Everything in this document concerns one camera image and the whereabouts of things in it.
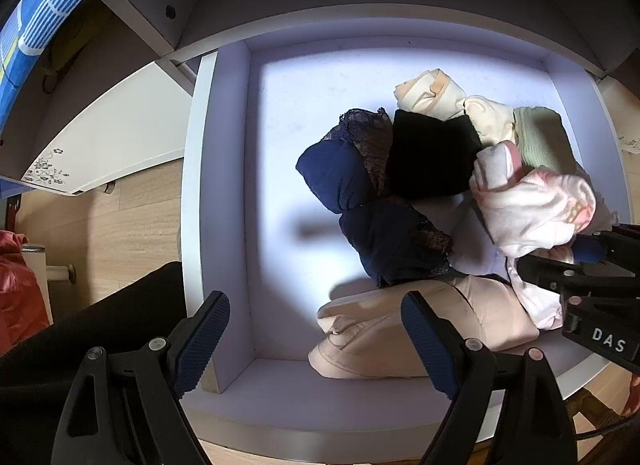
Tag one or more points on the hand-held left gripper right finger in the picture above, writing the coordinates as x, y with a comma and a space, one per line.
426, 342

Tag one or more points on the lavender white cloth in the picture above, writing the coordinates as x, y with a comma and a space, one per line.
475, 255

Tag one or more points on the beige cloth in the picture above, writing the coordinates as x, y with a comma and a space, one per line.
370, 325

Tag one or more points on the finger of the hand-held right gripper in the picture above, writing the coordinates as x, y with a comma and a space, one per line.
590, 248
545, 270

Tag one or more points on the blue striped bedsheet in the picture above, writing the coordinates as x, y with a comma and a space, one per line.
40, 20

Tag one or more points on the pink white printed cloth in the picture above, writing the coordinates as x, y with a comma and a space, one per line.
530, 210

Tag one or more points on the white drawer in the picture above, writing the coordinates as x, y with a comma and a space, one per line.
300, 110

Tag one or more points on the white furniture leg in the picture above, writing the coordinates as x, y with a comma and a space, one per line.
37, 257

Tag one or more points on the black cloth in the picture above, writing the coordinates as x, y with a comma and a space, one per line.
430, 155

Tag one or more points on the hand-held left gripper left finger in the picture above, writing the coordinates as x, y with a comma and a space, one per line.
202, 340

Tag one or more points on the light green knit cloth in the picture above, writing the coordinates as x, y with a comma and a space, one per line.
542, 140

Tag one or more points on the pale pink cloth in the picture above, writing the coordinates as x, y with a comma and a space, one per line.
537, 305

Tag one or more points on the peach cream cloth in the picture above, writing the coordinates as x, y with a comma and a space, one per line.
425, 92

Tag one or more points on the navy blue lace underwear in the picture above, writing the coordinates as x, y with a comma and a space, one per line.
340, 185

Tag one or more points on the red cloth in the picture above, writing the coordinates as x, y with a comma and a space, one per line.
15, 290

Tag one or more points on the white floral-print panel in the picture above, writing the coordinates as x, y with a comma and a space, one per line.
110, 130

